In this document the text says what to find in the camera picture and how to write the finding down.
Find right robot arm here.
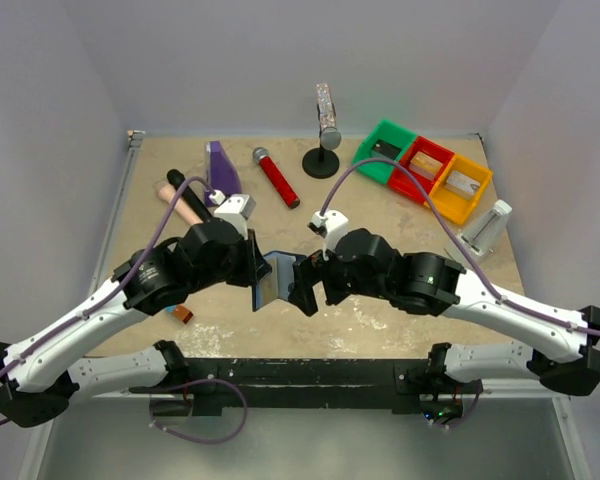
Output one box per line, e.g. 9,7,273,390
288,229,600,396

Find pink microphone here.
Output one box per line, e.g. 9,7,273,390
155,181,202,226

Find aluminium front frame rail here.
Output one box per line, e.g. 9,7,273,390
43,355,571,401

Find tan card in red bin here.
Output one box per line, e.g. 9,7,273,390
409,152,443,180

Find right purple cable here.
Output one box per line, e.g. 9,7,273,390
320,157,600,430

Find green storage bin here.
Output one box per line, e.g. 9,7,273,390
352,119,418,185

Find dark card in green bin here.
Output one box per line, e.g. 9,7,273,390
371,140,402,161

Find purple metronome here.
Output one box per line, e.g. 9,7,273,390
205,141,243,196

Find white card in yellow bin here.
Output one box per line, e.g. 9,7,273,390
444,170,481,199

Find black microphone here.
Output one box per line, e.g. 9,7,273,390
166,169,213,224

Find purple cable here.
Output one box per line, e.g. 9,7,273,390
0,175,251,444
320,157,600,430

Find aluminium left frame rail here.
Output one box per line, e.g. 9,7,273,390
67,130,146,357

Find white grey metronome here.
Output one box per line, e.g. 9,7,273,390
457,200,513,262

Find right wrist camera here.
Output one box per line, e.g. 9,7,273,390
308,209,349,260

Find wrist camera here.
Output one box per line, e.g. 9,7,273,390
308,209,349,260
209,190,256,239

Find glitter microphone on stand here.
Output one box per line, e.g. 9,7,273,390
316,83,341,150

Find red microphone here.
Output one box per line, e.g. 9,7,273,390
252,147,300,209

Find orange blue toy brick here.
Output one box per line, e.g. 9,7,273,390
165,305,194,325

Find blue leather card holder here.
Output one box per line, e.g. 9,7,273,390
252,250,306,312

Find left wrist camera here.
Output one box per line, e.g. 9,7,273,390
209,190,256,239

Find black microphone stand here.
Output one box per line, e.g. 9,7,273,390
302,146,340,179

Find aluminium frame rail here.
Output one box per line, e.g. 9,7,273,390
43,355,571,401
67,130,146,357

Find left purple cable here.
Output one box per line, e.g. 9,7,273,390
0,175,251,444

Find yellow storage bin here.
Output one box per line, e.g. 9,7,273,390
429,154,493,225

